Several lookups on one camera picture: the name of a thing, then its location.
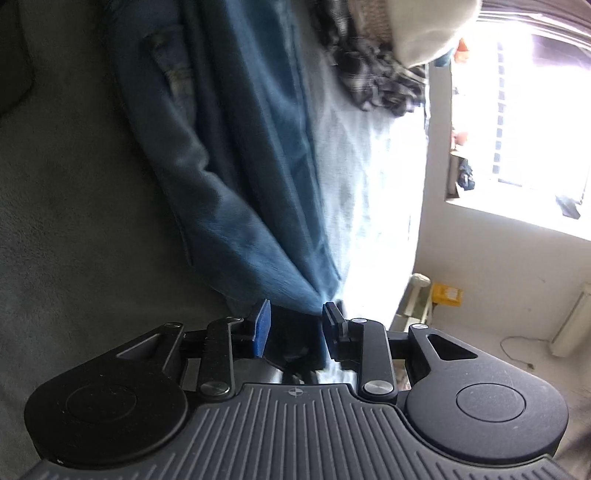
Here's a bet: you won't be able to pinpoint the white cable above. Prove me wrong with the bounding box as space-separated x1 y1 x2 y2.
501 336 536 368

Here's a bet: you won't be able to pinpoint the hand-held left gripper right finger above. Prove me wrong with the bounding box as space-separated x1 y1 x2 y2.
322 302 522 402

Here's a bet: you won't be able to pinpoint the striped curtain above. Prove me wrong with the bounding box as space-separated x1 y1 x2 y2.
478 0 591 42

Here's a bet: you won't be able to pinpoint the small dark object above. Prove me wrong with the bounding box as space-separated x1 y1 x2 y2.
555 195 583 219

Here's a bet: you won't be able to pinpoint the dark crumpled cloth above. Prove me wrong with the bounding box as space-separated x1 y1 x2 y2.
456 158 476 191

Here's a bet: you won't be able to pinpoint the yellow box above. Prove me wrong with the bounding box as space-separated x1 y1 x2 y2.
431 283 464 306

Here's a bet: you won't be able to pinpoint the bright window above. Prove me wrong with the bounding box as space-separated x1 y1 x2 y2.
445 28 591 236

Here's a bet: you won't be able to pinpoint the white bedside furniture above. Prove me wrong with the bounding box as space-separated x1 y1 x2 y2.
392 273 432 330

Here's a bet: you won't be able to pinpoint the blue denim jeans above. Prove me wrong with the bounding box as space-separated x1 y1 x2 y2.
113 0 347 319

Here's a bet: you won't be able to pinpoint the bed with grey sheet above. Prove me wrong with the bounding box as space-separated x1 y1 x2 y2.
0 0 432 462

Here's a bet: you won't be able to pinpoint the black white plaid shirt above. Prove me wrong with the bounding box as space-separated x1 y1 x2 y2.
318 0 428 118

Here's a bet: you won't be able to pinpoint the beige houndstooth knit garment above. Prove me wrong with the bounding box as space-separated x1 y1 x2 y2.
351 0 395 40

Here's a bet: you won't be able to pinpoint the cream fleece blanket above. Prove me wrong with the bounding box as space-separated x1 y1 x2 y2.
388 0 483 68

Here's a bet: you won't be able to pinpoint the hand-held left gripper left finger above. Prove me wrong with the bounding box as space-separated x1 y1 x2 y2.
69 299 271 401

